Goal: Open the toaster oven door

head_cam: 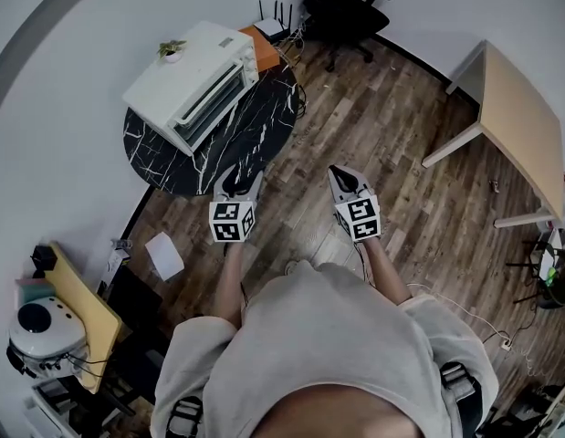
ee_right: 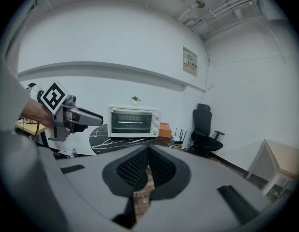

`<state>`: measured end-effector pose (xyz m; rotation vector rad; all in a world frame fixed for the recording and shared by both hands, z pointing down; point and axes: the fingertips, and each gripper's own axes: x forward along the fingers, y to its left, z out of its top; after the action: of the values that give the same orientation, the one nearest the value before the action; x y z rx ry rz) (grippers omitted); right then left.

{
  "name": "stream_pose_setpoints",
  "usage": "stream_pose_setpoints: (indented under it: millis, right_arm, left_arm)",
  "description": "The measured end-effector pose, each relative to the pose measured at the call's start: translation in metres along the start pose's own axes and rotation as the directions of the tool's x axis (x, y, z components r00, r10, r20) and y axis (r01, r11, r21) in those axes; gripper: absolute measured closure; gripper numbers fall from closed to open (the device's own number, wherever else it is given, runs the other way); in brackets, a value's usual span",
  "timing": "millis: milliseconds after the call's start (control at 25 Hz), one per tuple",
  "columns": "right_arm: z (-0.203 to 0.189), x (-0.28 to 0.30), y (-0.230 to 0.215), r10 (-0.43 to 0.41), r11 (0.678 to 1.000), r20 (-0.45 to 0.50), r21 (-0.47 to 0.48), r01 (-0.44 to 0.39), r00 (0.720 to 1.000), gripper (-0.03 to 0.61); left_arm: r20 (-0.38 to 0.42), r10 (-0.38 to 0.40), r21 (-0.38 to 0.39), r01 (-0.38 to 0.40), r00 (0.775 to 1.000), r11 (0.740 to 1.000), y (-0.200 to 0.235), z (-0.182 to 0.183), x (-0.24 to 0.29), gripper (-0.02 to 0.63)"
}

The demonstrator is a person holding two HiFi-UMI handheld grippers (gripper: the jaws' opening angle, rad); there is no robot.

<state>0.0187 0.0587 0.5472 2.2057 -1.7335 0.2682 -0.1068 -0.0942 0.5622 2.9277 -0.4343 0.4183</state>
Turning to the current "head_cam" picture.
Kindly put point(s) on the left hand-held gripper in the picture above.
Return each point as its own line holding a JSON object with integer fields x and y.
{"x": 227, "y": 222}

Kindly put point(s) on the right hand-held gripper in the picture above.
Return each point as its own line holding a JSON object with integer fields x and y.
{"x": 359, "y": 217}

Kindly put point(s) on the white glass oven door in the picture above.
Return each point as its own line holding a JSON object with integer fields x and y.
{"x": 218, "y": 98}

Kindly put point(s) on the white oven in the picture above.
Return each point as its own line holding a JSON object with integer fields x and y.
{"x": 181, "y": 80}

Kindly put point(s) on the person's left forearm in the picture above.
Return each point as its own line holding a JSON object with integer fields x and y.
{"x": 229, "y": 285}

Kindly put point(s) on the person's right forearm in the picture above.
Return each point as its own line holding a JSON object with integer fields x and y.
{"x": 387, "y": 272}

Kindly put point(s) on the black marble round table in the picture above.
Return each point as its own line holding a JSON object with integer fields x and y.
{"x": 254, "y": 126}

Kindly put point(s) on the person's left shoe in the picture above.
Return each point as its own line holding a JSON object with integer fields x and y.
{"x": 292, "y": 268}

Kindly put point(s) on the white paper sheet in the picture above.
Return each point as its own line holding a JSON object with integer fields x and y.
{"x": 163, "y": 253}

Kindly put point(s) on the orange box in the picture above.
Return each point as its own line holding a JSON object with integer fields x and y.
{"x": 266, "y": 53}

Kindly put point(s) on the long white box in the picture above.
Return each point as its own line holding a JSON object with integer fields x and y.
{"x": 113, "y": 265}

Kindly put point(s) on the person's grey sweatshirt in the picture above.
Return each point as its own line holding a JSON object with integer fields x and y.
{"x": 327, "y": 336}

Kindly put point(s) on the small potted plant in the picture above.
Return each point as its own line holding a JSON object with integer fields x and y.
{"x": 171, "y": 50}

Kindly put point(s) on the black computer case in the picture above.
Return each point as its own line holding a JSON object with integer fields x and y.
{"x": 131, "y": 299}

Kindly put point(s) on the white router with black antennas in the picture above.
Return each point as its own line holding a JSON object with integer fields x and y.
{"x": 273, "y": 28}

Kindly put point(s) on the black office chair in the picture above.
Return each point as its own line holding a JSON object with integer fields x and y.
{"x": 346, "y": 16}
{"x": 136, "y": 372}

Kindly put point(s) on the light wooden table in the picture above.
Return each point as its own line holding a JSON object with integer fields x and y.
{"x": 515, "y": 117}

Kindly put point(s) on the yellow desk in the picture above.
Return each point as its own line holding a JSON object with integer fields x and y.
{"x": 86, "y": 308}

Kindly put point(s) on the black metal stand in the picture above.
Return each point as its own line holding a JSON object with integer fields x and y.
{"x": 537, "y": 263}

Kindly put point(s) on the small black box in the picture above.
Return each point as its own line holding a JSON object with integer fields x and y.
{"x": 44, "y": 257}

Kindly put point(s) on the white power strip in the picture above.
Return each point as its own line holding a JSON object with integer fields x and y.
{"x": 505, "y": 344}

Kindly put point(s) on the white domed device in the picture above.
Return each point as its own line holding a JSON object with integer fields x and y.
{"x": 58, "y": 331}

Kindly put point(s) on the pastel book stack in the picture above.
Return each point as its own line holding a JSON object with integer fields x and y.
{"x": 31, "y": 290}

